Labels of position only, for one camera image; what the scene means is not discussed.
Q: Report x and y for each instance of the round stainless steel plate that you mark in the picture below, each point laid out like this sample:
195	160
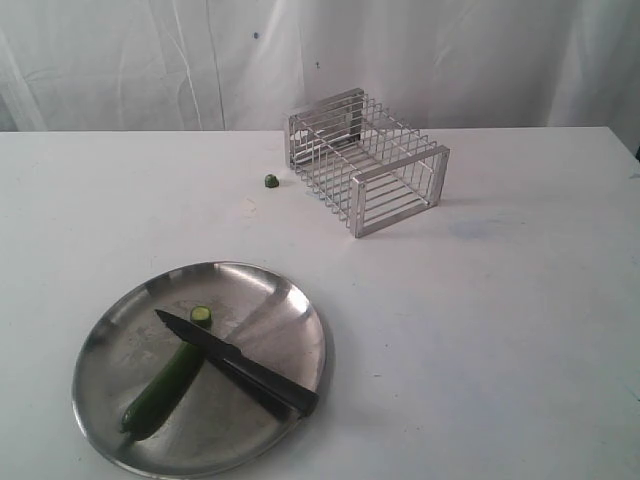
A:
216	426

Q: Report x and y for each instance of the green cucumber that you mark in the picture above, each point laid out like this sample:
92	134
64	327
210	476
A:
153	406

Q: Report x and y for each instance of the black handled knife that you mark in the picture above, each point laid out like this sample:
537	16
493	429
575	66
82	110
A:
274	392

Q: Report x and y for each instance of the white backdrop curtain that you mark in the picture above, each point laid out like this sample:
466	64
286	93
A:
240	65

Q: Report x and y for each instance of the wire metal utensil rack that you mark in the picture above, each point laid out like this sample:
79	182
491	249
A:
369	168

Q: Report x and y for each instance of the cucumber slice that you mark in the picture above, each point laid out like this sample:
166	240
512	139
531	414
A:
201	316

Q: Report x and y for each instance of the cucumber end piece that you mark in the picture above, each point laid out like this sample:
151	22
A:
271	181

